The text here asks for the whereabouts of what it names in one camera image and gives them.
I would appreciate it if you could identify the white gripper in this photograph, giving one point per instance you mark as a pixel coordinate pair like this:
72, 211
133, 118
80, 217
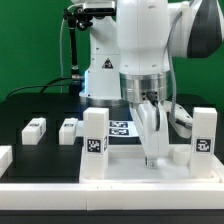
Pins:
152, 127

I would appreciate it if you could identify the white front fence rail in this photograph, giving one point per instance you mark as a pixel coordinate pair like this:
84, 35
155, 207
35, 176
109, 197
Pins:
111, 196

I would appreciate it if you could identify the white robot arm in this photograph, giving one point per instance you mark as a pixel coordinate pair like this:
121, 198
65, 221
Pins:
132, 44

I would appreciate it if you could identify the white desk top tray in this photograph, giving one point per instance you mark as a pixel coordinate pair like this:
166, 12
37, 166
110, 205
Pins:
128, 164

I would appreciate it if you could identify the fiducial marker sheet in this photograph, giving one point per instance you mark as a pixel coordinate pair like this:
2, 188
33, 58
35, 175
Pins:
122, 129

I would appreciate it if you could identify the white left fence block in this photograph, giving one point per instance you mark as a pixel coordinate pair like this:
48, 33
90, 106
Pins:
6, 158

